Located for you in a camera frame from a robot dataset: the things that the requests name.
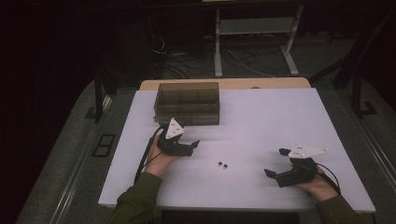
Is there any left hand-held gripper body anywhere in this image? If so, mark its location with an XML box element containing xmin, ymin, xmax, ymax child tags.
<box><xmin>157</xmin><ymin>117</ymin><xmax>191</xmax><ymax>157</ymax></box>

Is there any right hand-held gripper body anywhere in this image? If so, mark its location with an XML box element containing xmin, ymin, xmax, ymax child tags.
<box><xmin>275</xmin><ymin>143</ymin><xmax>330</xmax><ymax>189</ymax></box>

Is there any transparent brown drawer box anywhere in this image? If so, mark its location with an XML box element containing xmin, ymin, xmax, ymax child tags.
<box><xmin>152</xmin><ymin>81</ymin><xmax>221</xmax><ymax>126</ymax></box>

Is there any person's left hand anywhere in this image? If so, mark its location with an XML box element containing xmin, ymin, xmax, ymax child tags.
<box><xmin>143</xmin><ymin>133</ymin><xmax>182</xmax><ymax>178</ymax></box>

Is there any person's right hand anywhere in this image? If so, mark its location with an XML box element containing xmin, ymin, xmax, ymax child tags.
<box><xmin>294</xmin><ymin>164</ymin><xmax>340</xmax><ymax>203</ymax></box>

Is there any white table mat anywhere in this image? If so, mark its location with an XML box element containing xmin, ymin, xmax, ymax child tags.
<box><xmin>97</xmin><ymin>88</ymin><xmax>376</xmax><ymax>214</ymax></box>

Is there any light wooden table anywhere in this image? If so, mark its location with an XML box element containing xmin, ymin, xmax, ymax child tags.
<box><xmin>138</xmin><ymin>77</ymin><xmax>312</xmax><ymax>91</ymax></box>

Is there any black metal stand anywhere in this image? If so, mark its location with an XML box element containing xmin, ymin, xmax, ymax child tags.
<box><xmin>84</xmin><ymin>66</ymin><xmax>117</xmax><ymax>124</ymax></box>
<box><xmin>311</xmin><ymin>8</ymin><xmax>396</xmax><ymax>119</ymax></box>

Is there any grey metal stand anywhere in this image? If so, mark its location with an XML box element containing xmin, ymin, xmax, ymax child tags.
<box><xmin>214</xmin><ymin>4</ymin><xmax>304</xmax><ymax>78</ymax></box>

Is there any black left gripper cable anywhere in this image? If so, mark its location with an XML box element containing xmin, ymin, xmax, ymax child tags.
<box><xmin>133</xmin><ymin>124</ymin><xmax>169</xmax><ymax>185</ymax></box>

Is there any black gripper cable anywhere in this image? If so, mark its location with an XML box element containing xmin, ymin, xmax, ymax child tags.
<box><xmin>133</xmin><ymin>124</ymin><xmax>169</xmax><ymax>185</ymax></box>
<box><xmin>316</xmin><ymin>161</ymin><xmax>342</xmax><ymax>195</ymax></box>

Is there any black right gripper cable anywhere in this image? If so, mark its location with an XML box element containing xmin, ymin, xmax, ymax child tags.
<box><xmin>316</xmin><ymin>161</ymin><xmax>342</xmax><ymax>195</ymax></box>

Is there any bundle of black floor cables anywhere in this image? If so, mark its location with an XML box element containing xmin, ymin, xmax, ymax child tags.
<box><xmin>148</xmin><ymin>18</ymin><xmax>217</xmax><ymax>79</ymax></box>

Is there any white floor cable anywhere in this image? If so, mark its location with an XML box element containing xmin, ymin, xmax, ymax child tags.
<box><xmin>222</xmin><ymin>48</ymin><xmax>276</xmax><ymax>78</ymax></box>

